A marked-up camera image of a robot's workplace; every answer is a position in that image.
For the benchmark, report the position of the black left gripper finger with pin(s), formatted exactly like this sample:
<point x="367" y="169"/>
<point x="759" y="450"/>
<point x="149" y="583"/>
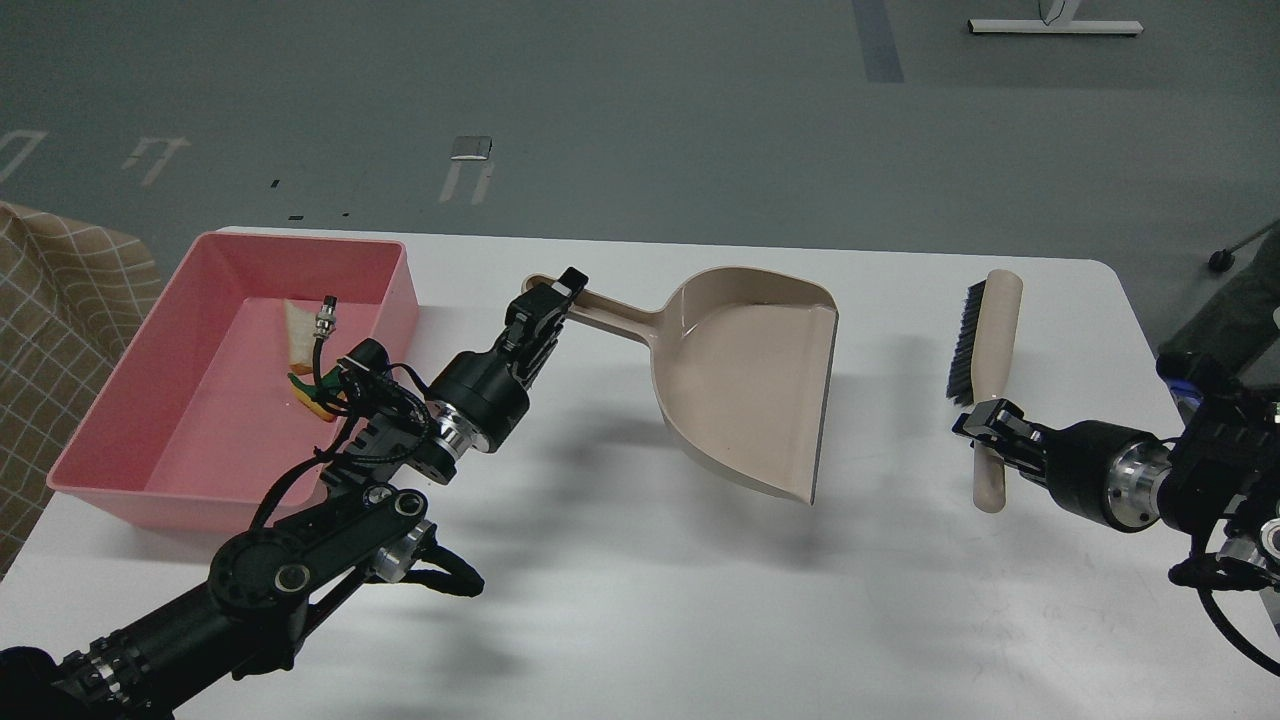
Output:
<point x="535" y="318"/>
<point x="571" y="283"/>

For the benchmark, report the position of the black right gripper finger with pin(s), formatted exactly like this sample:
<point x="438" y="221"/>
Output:
<point x="996" y="416"/>
<point x="1023" y="452"/>

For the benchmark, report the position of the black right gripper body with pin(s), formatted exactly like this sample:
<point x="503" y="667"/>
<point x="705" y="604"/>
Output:
<point x="1102" y="472"/>

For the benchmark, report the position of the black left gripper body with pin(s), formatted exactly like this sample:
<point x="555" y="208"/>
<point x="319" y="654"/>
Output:
<point x="490" y="390"/>

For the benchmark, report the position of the beige hand brush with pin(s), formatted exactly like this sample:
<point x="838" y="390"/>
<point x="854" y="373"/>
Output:
<point x="980" y="369"/>

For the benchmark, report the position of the yellow sponge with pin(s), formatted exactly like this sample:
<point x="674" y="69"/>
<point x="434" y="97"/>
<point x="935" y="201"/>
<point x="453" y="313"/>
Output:
<point x="324" y="399"/>

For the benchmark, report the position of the beige plastic dustpan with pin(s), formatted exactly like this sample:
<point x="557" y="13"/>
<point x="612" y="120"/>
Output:
<point x="741" y="361"/>

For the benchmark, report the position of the triangular bread slice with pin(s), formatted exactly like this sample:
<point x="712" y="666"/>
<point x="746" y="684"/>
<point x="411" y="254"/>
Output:
<point x="300" y="323"/>

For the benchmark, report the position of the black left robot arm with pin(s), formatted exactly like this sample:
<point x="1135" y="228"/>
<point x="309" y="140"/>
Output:
<point x="329" y="526"/>

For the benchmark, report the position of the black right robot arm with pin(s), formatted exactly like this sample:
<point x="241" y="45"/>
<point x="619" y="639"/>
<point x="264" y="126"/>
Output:
<point x="1216" y="482"/>

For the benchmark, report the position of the pink plastic bin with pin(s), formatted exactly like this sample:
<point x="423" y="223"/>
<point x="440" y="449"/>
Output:
<point x="199" y="417"/>

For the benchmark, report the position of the chair leg with caster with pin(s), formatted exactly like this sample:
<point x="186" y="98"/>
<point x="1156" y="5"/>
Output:
<point x="1223" y="260"/>

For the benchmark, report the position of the white stand base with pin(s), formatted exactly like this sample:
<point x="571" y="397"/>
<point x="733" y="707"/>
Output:
<point x="1119" y="28"/>

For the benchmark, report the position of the brown checkered cloth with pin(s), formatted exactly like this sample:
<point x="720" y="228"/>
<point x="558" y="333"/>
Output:
<point x="73" y="294"/>

